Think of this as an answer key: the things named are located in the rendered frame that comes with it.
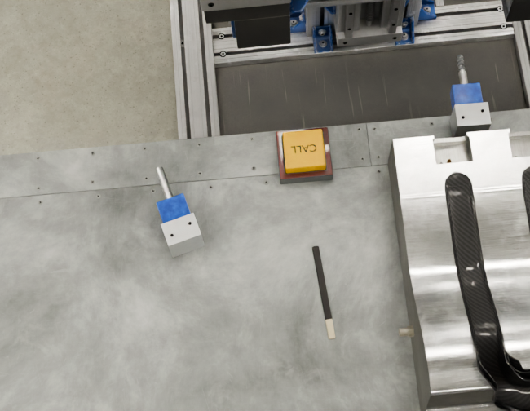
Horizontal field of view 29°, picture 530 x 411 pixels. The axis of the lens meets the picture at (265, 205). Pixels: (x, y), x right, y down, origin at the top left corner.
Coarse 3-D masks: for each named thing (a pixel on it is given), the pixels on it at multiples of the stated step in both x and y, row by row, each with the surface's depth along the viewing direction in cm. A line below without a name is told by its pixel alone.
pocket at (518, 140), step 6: (510, 132) 147; (516, 132) 147; (522, 132) 147; (528, 132) 147; (510, 138) 148; (516, 138) 148; (522, 138) 148; (528, 138) 148; (510, 144) 148; (516, 144) 148; (522, 144) 148; (528, 144) 148; (516, 150) 148; (522, 150) 148; (528, 150) 148; (516, 156) 147; (522, 156) 147; (528, 156) 147
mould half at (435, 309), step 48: (432, 144) 146; (480, 144) 145; (432, 192) 143; (480, 192) 143; (432, 240) 141; (480, 240) 141; (528, 240) 141; (432, 288) 138; (528, 288) 137; (432, 336) 132; (528, 336) 131; (432, 384) 130; (480, 384) 129
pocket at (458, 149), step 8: (464, 136) 148; (440, 144) 148; (448, 144) 148; (456, 144) 148; (464, 144) 148; (440, 152) 148; (448, 152) 148; (456, 152) 148; (464, 152) 148; (440, 160) 148; (456, 160) 148; (464, 160) 148; (472, 160) 145
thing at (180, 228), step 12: (168, 192) 151; (168, 204) 149; (180, 204) 149; (168, 216) 149; (180, 216) 149; (192, 216) 147; (168, 228) 147; (180, 228) 146; (192, 228) 146; (168, 240) 146; (180, 240) 146; (192, 240) 147; (180, 252) 150
